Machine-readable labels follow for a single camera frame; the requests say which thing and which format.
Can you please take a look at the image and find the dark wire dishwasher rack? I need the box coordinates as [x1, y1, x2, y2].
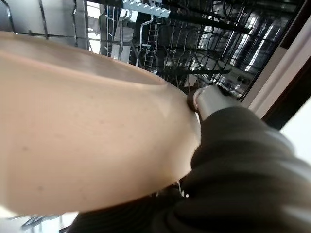
[0, 0, 304, 102]

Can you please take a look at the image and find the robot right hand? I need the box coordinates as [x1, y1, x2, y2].
[64, 84, 311, 233]

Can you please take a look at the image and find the white round plate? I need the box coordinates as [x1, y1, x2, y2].
[0, 31, 203, 216]

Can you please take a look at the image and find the dishwasher lower rack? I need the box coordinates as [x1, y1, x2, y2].
[0, 0, 311, 131]

